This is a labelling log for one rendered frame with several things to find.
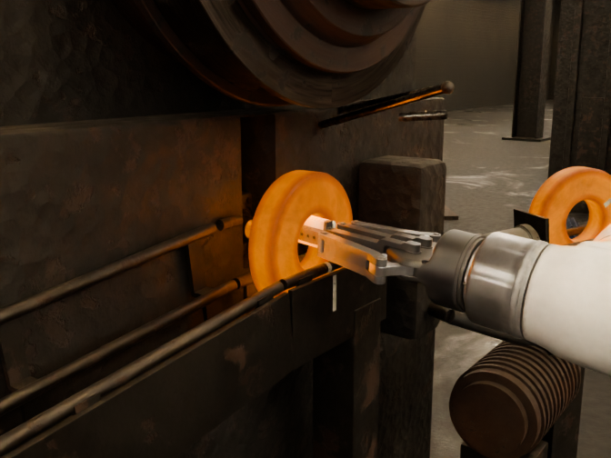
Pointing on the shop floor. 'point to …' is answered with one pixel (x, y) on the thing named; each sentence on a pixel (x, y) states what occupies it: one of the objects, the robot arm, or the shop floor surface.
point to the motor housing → (511, 401)
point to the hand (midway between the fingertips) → (305, 229)
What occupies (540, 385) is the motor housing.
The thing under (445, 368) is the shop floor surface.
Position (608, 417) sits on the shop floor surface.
